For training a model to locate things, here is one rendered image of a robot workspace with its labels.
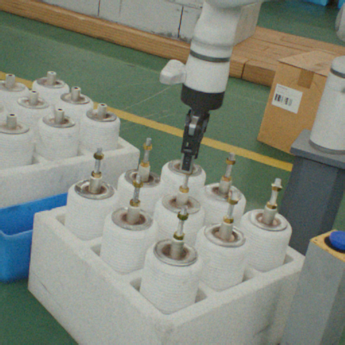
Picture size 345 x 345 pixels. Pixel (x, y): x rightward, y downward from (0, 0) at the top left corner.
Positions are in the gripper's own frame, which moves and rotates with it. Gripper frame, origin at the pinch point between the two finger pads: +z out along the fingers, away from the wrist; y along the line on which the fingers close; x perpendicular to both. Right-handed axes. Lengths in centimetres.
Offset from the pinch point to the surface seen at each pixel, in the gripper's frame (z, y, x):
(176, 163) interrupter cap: 9.8, 17.7, 4.2
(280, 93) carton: 16, 106, -17
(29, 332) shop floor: 35.1, -15.3, 21.8
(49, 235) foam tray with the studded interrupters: 18.8, -7.3, 22.6
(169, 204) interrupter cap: 9.7, -1.4, 2.0
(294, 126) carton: 25, 103, -24
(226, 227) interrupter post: 7.6, -8.3, -9.3
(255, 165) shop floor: 35, 85, -14
